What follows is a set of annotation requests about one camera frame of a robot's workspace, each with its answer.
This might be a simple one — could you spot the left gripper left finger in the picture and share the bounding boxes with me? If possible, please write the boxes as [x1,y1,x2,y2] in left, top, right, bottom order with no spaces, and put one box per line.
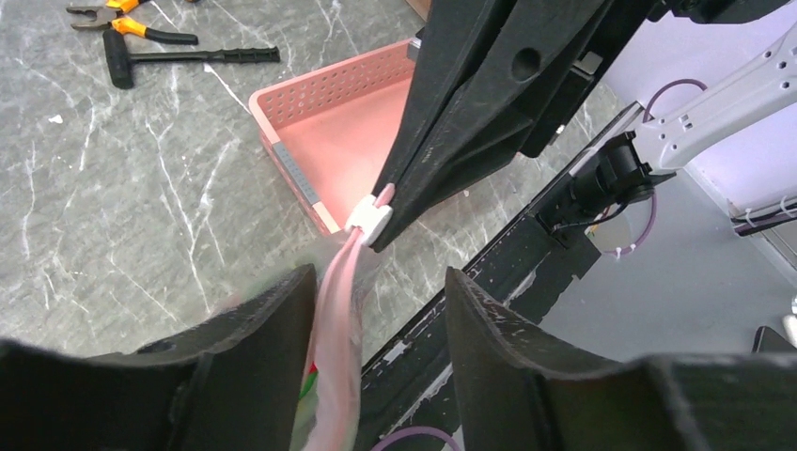
[1,265,317,450]

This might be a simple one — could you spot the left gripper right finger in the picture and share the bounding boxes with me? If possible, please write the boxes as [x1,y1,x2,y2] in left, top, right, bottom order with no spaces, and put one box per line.
[445,267,797,451]

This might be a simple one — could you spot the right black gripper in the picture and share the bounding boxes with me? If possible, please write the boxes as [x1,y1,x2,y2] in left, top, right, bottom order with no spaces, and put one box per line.
[371,0,787,252]

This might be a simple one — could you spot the clear zip top bag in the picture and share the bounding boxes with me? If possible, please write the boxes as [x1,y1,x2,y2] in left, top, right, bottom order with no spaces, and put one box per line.
[292,183,397,451]

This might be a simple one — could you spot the pink plastic basket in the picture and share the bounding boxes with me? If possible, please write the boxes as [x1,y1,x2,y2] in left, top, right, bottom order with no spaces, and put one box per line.
[248,38,421,235]

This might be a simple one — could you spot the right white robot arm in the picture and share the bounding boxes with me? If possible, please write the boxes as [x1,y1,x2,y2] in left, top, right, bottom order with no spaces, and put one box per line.
[372,1,796,251]

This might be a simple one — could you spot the wooden board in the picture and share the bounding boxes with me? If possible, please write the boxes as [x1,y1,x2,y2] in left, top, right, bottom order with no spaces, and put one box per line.
[406,0,431,21]

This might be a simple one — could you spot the black hammer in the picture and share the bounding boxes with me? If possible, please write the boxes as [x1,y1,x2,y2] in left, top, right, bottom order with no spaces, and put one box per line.
[102,30,281,89]

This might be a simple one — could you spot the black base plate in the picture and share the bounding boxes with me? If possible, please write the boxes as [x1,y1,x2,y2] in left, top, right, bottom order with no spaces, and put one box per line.
[357,102,643,451]

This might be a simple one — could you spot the aluminium frame rail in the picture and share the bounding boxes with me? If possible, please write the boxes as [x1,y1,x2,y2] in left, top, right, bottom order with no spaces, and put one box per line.
[730,195,796,237]

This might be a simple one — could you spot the orange handled pliers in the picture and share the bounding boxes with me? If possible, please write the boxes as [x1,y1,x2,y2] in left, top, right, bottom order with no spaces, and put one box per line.
[66,0,199,45]

